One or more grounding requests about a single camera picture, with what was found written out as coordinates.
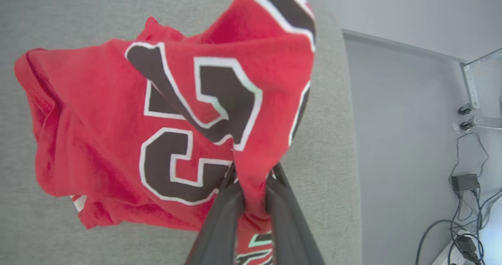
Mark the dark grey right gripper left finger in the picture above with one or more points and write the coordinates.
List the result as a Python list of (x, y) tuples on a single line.
[(217, 233)]

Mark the black plug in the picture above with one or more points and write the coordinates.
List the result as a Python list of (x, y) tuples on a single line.
[(465, 109), (466, 125)]

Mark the red jersey with black lettering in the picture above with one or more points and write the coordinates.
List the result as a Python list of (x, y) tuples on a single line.
[(98, 120)]

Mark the grey fabric sofa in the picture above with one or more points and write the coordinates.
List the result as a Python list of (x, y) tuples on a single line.
[(329, 159)]

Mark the black power adapter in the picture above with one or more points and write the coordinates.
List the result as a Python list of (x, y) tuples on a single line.
[(464, 182)]

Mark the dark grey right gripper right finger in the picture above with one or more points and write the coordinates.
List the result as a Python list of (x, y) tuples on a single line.
[(292, 233)]

